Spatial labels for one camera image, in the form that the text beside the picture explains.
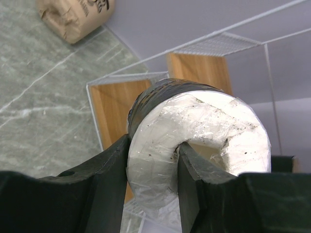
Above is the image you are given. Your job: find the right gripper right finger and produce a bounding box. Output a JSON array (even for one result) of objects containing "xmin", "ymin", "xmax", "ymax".
[{"xmin": 178, "ymin": 143, "xmax": 311, "ymax": 233}]

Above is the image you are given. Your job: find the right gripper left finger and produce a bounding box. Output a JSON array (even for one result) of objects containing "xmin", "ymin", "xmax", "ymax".
[{"xmin": 0, "ymin": 135, "xmax": 129, "ymax": 233}]

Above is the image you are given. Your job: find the bottom wooden shelf board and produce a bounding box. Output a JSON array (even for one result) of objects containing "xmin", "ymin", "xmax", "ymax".
[{"xmin": 88, "ymin": 79, "xmax": 153, "ymax": 202}]

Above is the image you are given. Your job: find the wooden shelf board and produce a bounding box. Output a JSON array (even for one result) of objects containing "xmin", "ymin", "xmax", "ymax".
[
  {"xmin": 88, "ymin": 79, "xmax": 153, "ymax": 202},
  {"xmin": 166, "ymin": 52, "xmax": 233, "ymax": 95}
]

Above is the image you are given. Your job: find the middle wooden shelf board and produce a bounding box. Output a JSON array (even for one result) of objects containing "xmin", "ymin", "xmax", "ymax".
[{"xmin": 166, "ymin": 52, "xmax": 233, "ymax": 95}]

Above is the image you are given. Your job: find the brown roll with bear print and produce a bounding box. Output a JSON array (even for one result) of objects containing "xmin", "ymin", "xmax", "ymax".
[{"xmin": 36, "ymin": 0, "xmax": 115, "ymax": 44}]

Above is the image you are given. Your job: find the white wire shelf rack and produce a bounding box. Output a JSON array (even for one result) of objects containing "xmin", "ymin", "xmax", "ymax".
[{"xmin": 86, "ymin": 0, "xmax": 311, "ymax": 233}]

